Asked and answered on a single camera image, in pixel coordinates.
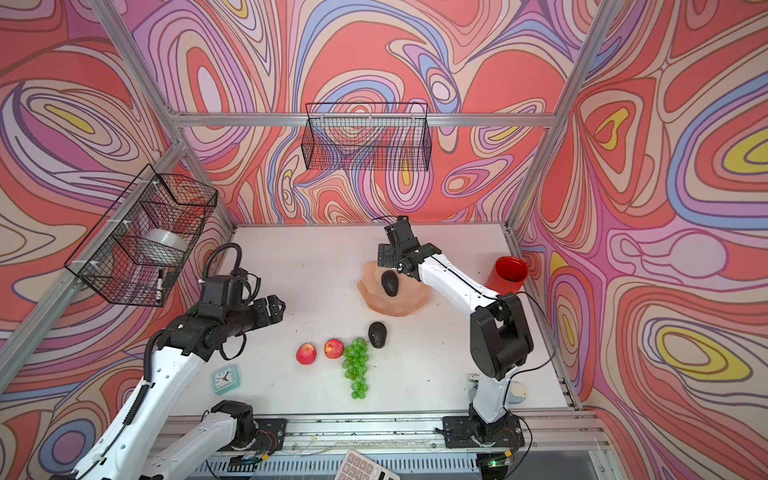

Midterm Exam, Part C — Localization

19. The black marker pen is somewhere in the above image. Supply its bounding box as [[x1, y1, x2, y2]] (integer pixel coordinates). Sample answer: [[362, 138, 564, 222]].
[[155, 269, 164, 305]]

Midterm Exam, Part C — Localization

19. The white calculator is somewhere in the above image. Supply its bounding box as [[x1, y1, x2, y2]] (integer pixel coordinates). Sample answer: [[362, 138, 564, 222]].
[[334, 450, 400, 480]]

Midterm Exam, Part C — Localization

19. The black wire basket back wall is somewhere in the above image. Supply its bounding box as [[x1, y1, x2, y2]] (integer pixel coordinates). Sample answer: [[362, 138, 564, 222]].
[[301, 101, 432, 172]]

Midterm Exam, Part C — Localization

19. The black wire basket wall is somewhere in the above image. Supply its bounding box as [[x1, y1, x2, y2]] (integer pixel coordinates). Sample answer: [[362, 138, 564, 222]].
[[301, 101, 432, 172], [64, 166, 218, 307]]

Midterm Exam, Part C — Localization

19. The pink faceted fruit bowl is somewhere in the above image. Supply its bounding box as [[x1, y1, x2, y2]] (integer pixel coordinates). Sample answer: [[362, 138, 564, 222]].
[[357, 262, 432, 317]]

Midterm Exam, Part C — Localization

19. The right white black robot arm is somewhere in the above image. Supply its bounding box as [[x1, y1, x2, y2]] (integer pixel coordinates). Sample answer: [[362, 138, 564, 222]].
[[377, 216, 534, 445]]

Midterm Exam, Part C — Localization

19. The dark avocado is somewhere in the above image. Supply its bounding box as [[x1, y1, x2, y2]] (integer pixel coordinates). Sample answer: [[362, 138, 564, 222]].
[[381, 270, 400, 297], [368, 322, 388, 349]]

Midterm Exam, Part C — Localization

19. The silver tape roll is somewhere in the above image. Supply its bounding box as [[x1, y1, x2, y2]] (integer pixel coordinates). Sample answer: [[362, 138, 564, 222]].
[[138, 228, 188, 265]]

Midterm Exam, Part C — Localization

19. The red plastic cup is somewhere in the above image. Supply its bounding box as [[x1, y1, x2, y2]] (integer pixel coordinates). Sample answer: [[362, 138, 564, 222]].
[[485, 256, 529, 295]]

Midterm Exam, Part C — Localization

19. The green grape bunch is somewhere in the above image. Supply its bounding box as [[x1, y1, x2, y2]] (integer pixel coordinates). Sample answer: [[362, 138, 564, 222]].
[[342, 338, 369, 400]]

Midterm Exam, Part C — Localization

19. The black wire basket left wall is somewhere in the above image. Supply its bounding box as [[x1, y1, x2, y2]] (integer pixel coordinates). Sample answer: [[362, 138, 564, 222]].
[[64, 166, 218, 307]]

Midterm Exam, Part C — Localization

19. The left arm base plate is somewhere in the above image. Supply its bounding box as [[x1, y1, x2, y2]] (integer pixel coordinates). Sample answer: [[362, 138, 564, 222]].
[[216, 417, 288, 457]]

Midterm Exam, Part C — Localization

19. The red apple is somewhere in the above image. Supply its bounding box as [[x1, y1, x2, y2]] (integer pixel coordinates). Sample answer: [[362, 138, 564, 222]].
[[324, 338, 345, 360], [295, 343, 317, 366]]

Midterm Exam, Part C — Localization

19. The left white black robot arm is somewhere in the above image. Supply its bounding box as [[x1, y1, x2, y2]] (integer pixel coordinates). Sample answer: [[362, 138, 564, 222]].
[[66, 265, 286, 479]]

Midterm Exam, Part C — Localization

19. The teal alarm clock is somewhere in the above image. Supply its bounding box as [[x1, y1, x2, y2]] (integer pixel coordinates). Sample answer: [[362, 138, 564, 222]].
[[211, 364, 241, 396]]

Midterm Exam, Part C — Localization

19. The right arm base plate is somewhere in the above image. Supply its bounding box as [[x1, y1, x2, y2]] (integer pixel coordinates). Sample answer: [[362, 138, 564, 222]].
[[435, 414, 526, 452]]

